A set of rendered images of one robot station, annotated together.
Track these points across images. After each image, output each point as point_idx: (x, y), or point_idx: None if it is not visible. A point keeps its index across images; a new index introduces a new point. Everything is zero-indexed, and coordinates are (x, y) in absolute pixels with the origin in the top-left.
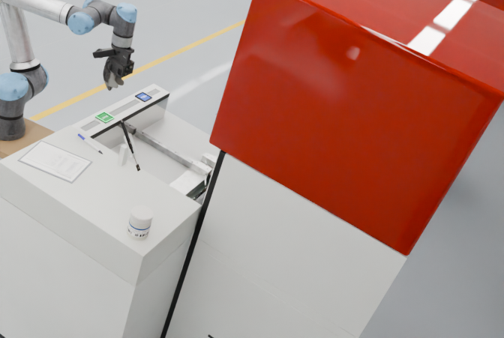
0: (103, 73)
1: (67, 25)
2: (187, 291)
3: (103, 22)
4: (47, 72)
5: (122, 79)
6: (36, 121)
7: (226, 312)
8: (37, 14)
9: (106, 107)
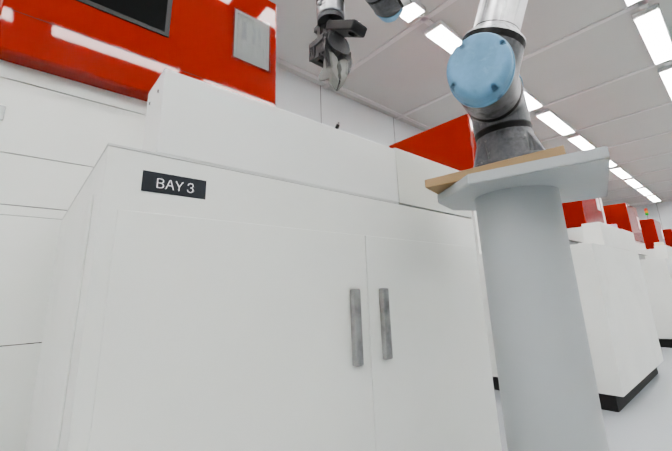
0: (351, 63)
1: (403, 7)
2: None
3: None
4: (450, 56)
5: (320, 72)
6: (471, 173)
7: None
8: None
9: (329, 126)
